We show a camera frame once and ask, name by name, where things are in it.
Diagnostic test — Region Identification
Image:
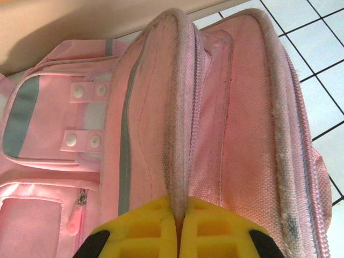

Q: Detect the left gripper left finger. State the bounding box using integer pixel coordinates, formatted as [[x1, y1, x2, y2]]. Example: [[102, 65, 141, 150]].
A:
[[72, 195, 178, 258]]

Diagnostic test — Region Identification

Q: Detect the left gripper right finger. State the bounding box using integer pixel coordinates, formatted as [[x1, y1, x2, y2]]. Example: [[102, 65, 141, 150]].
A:
[[181, 196, 288, 258]]

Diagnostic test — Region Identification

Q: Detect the pink backpack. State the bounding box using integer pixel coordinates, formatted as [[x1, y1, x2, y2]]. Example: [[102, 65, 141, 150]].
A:
[[0, 8, 334, 258]]

